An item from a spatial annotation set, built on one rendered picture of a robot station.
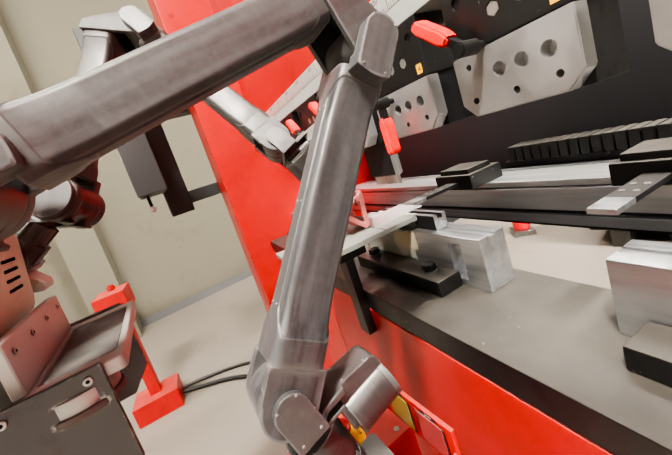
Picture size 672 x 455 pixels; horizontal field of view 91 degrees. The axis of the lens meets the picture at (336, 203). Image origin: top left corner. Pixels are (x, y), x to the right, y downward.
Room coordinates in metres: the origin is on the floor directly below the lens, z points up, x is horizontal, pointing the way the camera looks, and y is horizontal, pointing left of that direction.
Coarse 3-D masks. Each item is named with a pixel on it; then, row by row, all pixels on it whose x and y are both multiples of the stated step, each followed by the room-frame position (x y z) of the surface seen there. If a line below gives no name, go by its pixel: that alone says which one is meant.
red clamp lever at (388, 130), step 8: (376, 104) 0.56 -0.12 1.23; (384, 104) 0.57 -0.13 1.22; (384, 112) 0.57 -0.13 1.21; (384, 120) 0.57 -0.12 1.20; (392, 120) 0.57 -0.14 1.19; (384, 128) 0.57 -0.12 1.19; (392, 128) 0.57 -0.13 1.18; (384, 136) 0.57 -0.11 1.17; (392, 136) 0.57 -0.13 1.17; (392, 144) 0.57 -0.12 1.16; (392, 152) 0.57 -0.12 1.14
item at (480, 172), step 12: (456, 168) 0.84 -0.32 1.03; (468, 168) 0.79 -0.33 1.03; (480, 168) 0.80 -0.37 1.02; (492, 168) 0.80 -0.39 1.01; (444, 180) 0.85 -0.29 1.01; (456, 180) 0.81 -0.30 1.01; (468, 180) 0.77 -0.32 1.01; (480, 180) 0.78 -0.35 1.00; (492, 180) 0.80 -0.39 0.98; (432, 192) 0.79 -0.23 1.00; (408, 204) 0.76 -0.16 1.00
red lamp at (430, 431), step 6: (420, 414) 0.37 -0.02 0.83; (420, 420) 0.37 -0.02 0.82; (426, 420) 0.36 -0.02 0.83; (420, 426) 0.37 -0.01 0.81; (426, 426) 0.36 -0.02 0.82; (432, 426) 0.35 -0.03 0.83; (426, 432) 0.36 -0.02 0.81; (432, 432) 0.35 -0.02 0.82; (438, 432) 0.34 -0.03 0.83; (426, 438) 0.37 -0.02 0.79; (432, 438) 0.36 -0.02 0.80; (438, 438) 0.34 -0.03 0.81; (432, 444) 0.36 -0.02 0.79; (438, 444) 0.35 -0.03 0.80; (444, 444) 0.34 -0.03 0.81; (438, 450) 0.35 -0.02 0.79; (444, 450) 0.34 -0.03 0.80
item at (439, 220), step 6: (414, 210) 0.70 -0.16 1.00; (420, 210) 0.68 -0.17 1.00; (426, 210) 0.67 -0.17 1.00; (432, 210) 0.65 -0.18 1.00; (420, 216) 0.65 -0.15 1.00; (426, 216) 0.63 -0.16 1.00; (432, 216) 0.61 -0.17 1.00; (438, 216) 0.63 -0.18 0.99; (444, 216) 0.62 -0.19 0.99; (420, 222) 0.65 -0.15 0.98; (426, 222) 0.64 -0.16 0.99; (432, 222) 0.62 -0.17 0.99; (438, 222) 0.62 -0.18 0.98; (444, 222) 0.62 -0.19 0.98; (420, 228) 0.66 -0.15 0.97; (426, 228) 0.64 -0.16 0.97; (432, 228) 0.62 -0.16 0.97; (438, 228) 0.61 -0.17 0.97
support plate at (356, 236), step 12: (408, 216) 0.67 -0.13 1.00; (348, 228) 0.73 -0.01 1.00; (360, 228) 0.70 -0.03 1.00; (372, 228) 0.66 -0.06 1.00; (384, 228) 0.64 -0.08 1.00; (396, 228) 0.63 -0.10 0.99; (348, 240) 0.64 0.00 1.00; (360, 240) 0.61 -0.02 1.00; (372, 240) 0.61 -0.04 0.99; (348, 252) 0.59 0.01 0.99
